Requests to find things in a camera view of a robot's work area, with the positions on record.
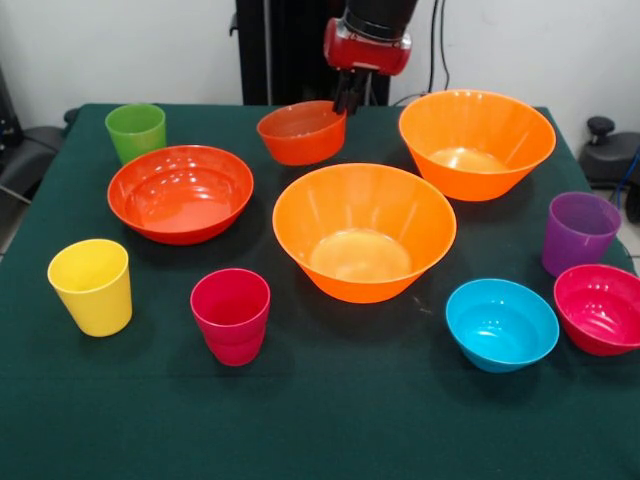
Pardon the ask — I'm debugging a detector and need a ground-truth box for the purple plastic cup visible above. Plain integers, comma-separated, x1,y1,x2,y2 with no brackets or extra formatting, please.
541,191,623,279

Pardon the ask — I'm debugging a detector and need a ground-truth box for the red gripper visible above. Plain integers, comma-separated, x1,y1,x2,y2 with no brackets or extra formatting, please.
323,18,413,117

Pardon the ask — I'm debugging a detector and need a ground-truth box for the pink plastic bowl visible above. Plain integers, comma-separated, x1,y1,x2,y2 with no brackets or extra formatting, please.
553,263,640,357

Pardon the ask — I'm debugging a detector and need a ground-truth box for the large orange bowl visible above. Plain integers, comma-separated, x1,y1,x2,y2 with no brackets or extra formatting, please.
272,162,458,304
398,88,557,203

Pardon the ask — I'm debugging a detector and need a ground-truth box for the black hanging cable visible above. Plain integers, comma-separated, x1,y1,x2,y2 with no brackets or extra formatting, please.
393,0,451,105

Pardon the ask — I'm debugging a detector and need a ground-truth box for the blue plastic bowl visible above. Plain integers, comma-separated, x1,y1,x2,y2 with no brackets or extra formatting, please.
445,278,560,374

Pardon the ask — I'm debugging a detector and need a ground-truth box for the yellow plastic cup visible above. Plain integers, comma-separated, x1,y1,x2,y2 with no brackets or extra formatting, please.
47,238,134,338

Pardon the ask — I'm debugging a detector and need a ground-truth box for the small red bowl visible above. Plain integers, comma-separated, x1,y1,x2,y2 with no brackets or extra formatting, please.
256,99,348,167

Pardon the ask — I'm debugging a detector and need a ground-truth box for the wide red bowl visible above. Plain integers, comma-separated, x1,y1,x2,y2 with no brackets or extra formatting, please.
107,144,255,246

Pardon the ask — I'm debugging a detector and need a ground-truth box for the dark green tablecloth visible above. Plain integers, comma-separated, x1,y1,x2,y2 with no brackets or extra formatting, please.
0,102,640,480

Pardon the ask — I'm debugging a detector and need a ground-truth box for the green plastic cup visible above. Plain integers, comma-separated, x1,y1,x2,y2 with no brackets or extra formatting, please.
104,102,167,166

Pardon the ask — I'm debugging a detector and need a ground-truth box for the pink plastic cup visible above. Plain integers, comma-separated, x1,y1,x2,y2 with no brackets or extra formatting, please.
189,267,272,368

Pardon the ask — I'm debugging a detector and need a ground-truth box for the black chair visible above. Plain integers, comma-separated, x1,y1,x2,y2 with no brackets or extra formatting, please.
0,64,80,201

